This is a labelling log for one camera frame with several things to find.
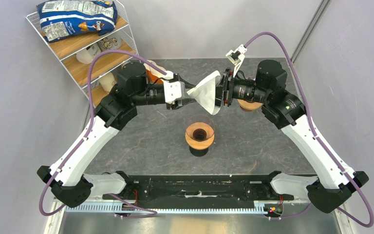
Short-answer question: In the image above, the orange white filter box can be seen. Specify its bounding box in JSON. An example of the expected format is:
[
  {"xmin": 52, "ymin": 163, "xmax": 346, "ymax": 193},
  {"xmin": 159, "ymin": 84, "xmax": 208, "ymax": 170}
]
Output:
[{"xmin": 143, "ymin": 60, "xmax": 166, "ymax": 84}]

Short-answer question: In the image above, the wooden ring stand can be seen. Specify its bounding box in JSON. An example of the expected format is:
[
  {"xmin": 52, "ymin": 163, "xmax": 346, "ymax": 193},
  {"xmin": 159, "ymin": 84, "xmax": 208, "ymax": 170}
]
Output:
[
  {"xmin": 185, "ymin": 122, "xmax": 215, "ymax": 150},
  {"xmin": 238, "ymin": 99, "xmax": 262, "ymax": 112}
]

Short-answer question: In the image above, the red black dripper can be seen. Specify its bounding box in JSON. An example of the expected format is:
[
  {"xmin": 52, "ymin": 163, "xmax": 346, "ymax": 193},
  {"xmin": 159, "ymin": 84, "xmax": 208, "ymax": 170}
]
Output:
[{"xmin": 189, "ymin": 147, "xmax": 208, "ymax": 157}]

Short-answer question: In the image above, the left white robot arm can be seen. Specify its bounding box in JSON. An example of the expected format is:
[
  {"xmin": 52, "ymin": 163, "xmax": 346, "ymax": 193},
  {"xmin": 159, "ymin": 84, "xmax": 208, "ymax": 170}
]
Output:
[{"xmin": 37, "ymin": 62, "xmax": 193, "ymax": 208}]

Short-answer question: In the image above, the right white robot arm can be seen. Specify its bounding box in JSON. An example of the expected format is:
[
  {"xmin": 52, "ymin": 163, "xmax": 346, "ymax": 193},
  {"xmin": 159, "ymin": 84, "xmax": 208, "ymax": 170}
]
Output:
[{"xmin": 215, "ymin": 59, "xmax": 369, "ymax": 213}]

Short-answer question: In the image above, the cream white bottle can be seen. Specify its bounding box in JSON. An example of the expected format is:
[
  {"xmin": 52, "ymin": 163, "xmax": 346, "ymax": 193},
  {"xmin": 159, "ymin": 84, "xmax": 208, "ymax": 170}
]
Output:
[{"xmin": 99, "ymin": 72, "xmax": 116, "ymax": 93}]

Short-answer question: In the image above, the white plastic jug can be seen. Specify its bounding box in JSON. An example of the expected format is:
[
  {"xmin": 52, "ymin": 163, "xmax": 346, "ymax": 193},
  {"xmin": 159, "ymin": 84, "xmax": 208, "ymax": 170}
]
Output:
[{"xmin": 76, "ymin": 43, "xmax": 102, "ymax": 64}]

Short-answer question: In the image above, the blue Doritos chip bag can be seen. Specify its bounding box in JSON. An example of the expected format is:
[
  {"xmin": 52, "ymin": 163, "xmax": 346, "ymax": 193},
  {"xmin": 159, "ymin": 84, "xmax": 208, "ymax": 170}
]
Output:
[{"xmin": 37, "ymin": 0, "xmax": 118, "ymax": 43}]

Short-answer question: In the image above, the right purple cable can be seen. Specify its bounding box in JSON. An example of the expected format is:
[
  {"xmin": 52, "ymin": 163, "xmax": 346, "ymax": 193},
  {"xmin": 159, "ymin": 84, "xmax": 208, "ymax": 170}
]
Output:
[{"xmin": 243, "ymin": 31, "xmax": 374, "ymax": 228}]

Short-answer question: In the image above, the purple cable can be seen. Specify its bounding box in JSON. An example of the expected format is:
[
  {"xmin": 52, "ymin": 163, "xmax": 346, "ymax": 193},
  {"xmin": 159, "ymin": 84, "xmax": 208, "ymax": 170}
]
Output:
[
  {"xmin": 38, "ymin": 49, "xmax": 175, "ymax": 219},
  {"xmin": 243, "ymin": 31, "xmax": 374, "ymax": 228}
]

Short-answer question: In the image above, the white wire wooden shelf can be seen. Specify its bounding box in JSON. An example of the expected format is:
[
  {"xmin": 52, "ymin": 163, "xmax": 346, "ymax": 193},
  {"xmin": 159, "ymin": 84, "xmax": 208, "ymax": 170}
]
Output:
[{"xmin": 26, "ymin": 0, "xmax": 138, "ymax": 106}]

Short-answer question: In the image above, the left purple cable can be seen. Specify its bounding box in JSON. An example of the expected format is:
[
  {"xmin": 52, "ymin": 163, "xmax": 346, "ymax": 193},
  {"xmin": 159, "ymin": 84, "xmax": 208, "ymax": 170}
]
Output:
[{"xmin": 38, "ymin": 49, "xmax": 175, "ymax": 219}]

